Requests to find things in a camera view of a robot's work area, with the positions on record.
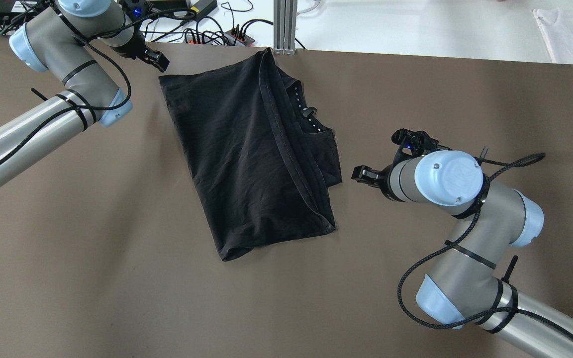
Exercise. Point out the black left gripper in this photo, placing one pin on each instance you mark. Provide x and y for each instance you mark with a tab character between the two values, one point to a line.
134	48

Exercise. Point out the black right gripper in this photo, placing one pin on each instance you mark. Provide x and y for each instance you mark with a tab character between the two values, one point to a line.
385	183

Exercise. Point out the black t-shirt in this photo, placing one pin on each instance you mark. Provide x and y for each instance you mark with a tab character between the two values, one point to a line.
260	160

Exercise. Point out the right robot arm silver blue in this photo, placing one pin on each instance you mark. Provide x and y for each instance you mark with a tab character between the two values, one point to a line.
456	285

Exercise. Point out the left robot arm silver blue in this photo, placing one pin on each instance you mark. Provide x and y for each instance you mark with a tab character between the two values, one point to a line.
59	40

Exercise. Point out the power strip with plugs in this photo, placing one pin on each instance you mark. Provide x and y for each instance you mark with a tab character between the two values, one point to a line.
192	36

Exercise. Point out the metal reacher grabber tool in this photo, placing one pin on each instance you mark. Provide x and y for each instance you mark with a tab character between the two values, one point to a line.
315	4

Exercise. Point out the white folded shirt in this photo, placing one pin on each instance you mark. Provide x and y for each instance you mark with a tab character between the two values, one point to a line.
556	28

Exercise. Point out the aluminium cage frame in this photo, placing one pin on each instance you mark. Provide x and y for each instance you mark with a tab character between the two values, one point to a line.
284	23

